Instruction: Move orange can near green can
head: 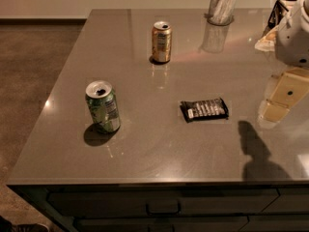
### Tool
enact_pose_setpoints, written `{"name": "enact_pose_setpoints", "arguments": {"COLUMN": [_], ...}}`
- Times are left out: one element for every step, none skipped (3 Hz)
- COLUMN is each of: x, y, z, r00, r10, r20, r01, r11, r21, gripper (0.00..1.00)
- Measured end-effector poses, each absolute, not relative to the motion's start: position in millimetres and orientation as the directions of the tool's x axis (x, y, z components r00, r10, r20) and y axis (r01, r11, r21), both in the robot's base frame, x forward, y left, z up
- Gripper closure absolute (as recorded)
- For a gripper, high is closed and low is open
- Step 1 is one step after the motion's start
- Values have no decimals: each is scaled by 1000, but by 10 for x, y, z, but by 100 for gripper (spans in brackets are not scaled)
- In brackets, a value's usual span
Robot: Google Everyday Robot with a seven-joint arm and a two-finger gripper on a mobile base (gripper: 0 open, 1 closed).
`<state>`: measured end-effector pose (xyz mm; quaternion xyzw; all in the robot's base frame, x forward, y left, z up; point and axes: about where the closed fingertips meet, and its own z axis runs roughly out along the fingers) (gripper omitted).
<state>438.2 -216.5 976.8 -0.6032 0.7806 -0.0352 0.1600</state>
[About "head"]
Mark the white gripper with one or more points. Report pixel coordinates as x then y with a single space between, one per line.
294 41

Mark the orange soda can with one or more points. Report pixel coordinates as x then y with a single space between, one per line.
161 42

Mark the green soda can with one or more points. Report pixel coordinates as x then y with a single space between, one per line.
101 100

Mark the white napkin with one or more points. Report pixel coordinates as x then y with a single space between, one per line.
267 42

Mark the black snack bar wrapper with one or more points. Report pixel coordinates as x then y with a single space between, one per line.
204 110

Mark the grey cabinet drawer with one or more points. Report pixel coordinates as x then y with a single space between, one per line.
116 204

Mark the black wire basket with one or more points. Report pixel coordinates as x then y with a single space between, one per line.
280 8

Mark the black drawer handle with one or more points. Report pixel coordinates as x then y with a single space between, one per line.
163 207

